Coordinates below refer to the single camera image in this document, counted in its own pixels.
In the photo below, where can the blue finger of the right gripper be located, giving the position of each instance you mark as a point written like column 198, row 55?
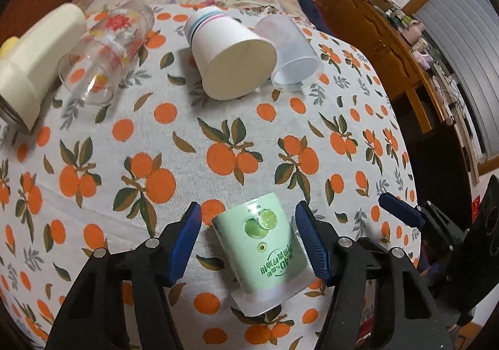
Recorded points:
column 401, row 210

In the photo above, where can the orange-print tablecloth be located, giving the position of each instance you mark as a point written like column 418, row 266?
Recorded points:
column 117, row 174

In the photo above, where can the white striped paper cup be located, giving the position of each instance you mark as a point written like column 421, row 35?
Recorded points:
column 233, row 60

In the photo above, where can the translucent plastic cup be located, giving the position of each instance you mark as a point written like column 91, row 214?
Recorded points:
column 298, row 65

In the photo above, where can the pink kettle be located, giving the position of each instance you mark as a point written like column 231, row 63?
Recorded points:
column 413, row 32

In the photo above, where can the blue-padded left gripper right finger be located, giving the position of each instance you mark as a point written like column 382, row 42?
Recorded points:
column 405, row 314

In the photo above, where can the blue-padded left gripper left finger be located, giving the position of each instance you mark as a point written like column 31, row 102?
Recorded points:
column 92, row 315

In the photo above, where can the grey window blind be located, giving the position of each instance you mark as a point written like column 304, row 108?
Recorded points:
column 466, row 32

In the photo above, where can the wooden sideboard cabinet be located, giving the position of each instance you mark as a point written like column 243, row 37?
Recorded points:
column 406, row 84

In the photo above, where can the clear floral glass cup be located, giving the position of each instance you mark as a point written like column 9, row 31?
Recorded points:
column 93, row 69

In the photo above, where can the cream thermos cup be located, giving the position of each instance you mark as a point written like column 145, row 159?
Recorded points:
column 30, row 67

